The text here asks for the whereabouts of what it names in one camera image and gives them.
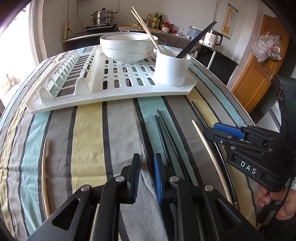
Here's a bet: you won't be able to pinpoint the white electric kettle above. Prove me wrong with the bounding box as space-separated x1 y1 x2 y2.
203 29 223 48

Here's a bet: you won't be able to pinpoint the white dish drying rack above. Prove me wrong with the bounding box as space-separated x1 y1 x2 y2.
25 46 197 114

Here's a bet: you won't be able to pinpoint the stainless steel steamer pot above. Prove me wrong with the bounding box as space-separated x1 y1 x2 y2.
91 8 118 25

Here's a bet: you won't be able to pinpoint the clear plastic container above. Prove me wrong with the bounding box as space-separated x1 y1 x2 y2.
187 26 201 39

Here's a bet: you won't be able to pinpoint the white chopstick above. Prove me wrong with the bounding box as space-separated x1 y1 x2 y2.
192 120 233 204

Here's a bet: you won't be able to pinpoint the white ceramic bowl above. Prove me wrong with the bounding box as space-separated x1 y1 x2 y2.
100 32 155 64

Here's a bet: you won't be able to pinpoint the giraffe height chart poster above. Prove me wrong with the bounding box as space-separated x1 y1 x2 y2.
221 4 239 40

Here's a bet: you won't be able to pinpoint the dark sauce bottle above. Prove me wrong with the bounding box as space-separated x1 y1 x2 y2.
157 13 163 30

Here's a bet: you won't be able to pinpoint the wooden door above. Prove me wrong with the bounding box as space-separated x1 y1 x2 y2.
231 15 290 113

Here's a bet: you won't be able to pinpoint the striped tablecloth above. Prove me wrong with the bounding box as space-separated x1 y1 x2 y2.
1 54 253 240

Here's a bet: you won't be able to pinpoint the green label sauce bottle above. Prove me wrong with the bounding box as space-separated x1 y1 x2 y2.
151 12 159 29

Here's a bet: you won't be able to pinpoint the person right hand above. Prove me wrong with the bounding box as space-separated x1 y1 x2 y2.
257 185 296 220

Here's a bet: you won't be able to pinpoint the wooden chopstick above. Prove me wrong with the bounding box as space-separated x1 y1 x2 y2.
130 10 163 54
41 138 51 218
131 6 162 53

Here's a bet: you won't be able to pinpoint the metal kitchen shelf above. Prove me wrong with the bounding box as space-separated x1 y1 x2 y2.
62 27 225 70

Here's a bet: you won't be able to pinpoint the induction cooktop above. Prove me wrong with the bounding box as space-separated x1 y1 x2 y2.
83 23 117 33

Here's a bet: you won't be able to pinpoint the plastic bags on door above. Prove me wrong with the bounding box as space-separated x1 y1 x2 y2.
251 32 281 63

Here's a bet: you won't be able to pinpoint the wooden cutting board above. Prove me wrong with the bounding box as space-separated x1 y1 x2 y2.
118 26 163 33

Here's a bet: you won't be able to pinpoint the white utensil holder cup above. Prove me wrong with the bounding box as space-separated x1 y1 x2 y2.
153 49 191 87

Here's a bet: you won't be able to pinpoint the white power strip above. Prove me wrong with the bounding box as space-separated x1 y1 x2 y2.
63 20 69 40

